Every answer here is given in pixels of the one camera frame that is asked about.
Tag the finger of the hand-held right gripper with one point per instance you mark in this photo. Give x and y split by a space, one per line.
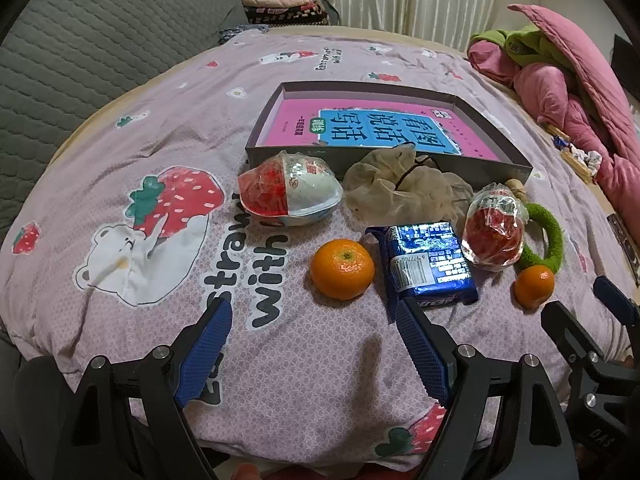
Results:
565 330
615 300

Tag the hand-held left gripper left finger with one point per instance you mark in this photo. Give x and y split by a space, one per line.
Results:
205 355

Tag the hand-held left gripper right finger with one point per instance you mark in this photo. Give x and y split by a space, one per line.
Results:
422 350

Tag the small orange mandarin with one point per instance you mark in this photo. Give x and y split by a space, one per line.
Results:
534 287

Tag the blue snack packet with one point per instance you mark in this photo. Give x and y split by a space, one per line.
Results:
425 265

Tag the large orange mandarin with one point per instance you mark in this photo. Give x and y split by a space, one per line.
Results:
342 272

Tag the walnut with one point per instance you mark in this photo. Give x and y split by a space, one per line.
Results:
517 189

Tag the beige mesh scrunchie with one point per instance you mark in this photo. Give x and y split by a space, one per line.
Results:
430 195

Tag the grey cardboard box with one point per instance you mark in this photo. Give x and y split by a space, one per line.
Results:
310 156

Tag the dark smartphone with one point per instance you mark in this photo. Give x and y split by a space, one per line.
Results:
625 245

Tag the white crumpled wrapper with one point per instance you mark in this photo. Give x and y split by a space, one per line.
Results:
592 157

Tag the blue candy wrapper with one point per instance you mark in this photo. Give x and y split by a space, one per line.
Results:
562 145

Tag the pink and blue book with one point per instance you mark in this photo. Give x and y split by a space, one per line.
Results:
375 125

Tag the strawberry print bed sheet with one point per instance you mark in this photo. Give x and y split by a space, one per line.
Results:
200 125

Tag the black television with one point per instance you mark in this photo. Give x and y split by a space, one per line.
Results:
627 62

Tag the pink quilt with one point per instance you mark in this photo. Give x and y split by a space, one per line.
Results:
575 60

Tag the green garment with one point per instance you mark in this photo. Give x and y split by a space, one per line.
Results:
530 45

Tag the blue knitted cloth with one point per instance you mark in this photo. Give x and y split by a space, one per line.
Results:
240 34

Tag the grey quilted headboard cover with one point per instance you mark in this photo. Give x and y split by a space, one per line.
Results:
100 45

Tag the stack of folded blankets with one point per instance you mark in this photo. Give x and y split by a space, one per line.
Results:
280 5

